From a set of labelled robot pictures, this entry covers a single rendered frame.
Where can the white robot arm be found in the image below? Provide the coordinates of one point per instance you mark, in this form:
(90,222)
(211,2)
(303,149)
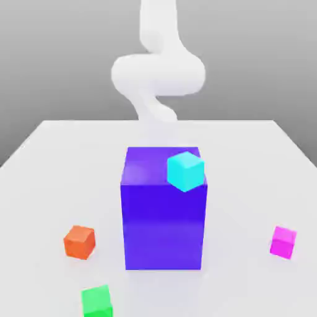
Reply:
(158,74)

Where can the small orange cube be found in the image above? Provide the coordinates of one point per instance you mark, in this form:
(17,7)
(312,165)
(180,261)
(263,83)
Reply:
(79,242)

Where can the large purple box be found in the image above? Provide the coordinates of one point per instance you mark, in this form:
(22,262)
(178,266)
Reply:
(161,223)

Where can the small cyan cube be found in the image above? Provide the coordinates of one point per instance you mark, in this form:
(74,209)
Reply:
(185,171)

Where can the small magenta cube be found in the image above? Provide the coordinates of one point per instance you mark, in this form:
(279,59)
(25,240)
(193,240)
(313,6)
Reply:
(282,242)

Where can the small green cube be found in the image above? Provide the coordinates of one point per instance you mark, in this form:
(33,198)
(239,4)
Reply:
(96,301)

